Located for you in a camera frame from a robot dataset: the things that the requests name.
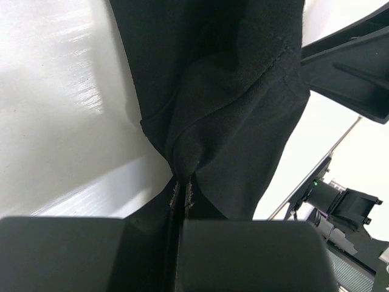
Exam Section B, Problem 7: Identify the black skirt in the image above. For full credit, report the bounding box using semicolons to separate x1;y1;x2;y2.
111;1;309;220

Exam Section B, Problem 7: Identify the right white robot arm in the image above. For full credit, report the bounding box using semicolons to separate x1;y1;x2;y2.
286;5;388;275

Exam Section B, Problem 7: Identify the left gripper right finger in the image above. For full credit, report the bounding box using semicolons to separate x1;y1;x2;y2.
177;179;338;292

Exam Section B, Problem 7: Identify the aluminium table frame rail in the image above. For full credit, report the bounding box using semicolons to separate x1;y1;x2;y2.
267;116;363;220

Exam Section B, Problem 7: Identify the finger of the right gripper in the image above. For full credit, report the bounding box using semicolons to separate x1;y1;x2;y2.
301;5;388;124

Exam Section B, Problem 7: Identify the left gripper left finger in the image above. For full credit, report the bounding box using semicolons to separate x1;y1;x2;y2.
0;179;183;292

